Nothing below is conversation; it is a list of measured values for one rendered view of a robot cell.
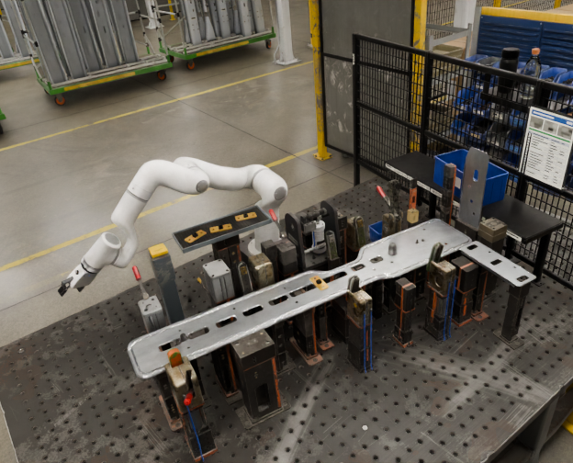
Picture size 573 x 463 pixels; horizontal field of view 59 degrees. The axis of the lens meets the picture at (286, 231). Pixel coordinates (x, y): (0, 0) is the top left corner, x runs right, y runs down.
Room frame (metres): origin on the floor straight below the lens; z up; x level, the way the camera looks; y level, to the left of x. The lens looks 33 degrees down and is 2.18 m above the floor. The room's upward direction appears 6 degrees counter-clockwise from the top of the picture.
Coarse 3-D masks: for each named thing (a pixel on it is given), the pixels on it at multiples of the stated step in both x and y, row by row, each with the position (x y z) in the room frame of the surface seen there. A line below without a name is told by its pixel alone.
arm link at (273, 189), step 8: (256, 176) 2.02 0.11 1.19; (264, 176) 2.00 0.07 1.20; (272, 176) 1.99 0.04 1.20; (256, 184) 2.00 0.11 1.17; (264, 184) 1.96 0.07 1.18; (272, 184) 1.94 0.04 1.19; (280, 184) 1.95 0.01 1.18; (256, 192) 2.02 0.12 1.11; (264, 192) 1.94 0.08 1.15; (272, 192) 1.93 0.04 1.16; (280, 192) 1.94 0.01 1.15; (264, 200) 1.94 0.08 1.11; (272, 200) 1.93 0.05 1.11; (280, 200) 1.95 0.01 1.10; (264, 208) 1.96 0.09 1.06; (272, 208) 1.97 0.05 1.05
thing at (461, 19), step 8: (456, 0) 5.85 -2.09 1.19; (464, 0) 5.77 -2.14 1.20; (472, 0) 5.77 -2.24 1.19; (456, 8) 5.84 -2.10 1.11; (464, 8) 5.76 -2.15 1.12; (472, 8) 5.78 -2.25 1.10; (456, 16) 5.83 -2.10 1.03; (464, 16) 5.75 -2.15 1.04; (472, 16) 5.79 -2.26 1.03; (456, 24) 5.82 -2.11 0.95; (464, 24) 5.74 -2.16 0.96; (472, 24) 5.80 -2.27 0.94; (448, 80) 5.86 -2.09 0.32; (448, 88) 5.85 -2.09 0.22
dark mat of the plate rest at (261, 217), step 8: (256, 208) 1.80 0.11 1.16; (232, 216) 1.75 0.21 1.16; (264, 216) 1.72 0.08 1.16; (208, 224) 1.70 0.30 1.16; (216, 224) 1.70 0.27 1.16; (224, 224) 1.69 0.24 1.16; (232, 224) 1.68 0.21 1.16; (240, 224) 1.68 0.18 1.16; (248, 224) 1.67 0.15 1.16; (184, 232) 1.66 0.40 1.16; (192, 232) 1.65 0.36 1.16; (200, 232) 1.65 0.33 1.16; (208, 232) 1.64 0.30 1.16; (216, 232) 1.64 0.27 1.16; (224, 232) 1.63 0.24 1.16; (184, 240) 1.61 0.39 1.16; (200, 240) 1.59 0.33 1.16; (184, 248) 1.55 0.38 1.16
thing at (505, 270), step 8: (464, 248) 1.60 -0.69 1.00; (480, 248) 1.58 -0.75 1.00; (488, 248) 1.58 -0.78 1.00; (472, 256) 1.54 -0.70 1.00; (480, 256) 1.53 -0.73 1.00; (488, 256) 1.53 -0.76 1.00; (496, 256) 1.52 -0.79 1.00; (480, 264) 1.49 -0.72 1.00; (488, 264) 1.48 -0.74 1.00; (504, 264) 1.47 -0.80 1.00; (512, 264) 1.47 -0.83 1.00; (496, 272) 1.43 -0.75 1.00; (504, 272) 1.43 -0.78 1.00; (512, 272) 1.42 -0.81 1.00; (520, 272) 1.42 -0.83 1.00; (528, 272) 1.41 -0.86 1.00; (504, 280) 1.39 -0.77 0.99; (512, 280) 1.37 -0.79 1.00; (528, 280) 1.37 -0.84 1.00
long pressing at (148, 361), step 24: (384, 240) 1.70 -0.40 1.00; (408, 240) 1.69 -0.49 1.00; (432, 240) 1.67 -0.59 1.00; (456, 240) 1.66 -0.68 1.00; (360, 264) 1.56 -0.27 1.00; (384, 264) 1.55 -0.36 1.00; (408, 264) 1.53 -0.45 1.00; (264, 288) 1.46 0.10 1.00; (288, 288) 1.45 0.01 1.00; (336, 288) 1.43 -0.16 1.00; (216, 312) 1.36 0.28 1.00; (240, 312) 1.35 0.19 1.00; (264, 312) 1.33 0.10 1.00; (288, 312) 1.32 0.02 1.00; (144, 336) 1.27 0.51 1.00; (168, 336) 1.26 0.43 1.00; (216, 336) 1.24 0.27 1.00; (240, 336) 1.23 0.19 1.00; (144, 360) 1.16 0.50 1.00; (168, 360) 1.15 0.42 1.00
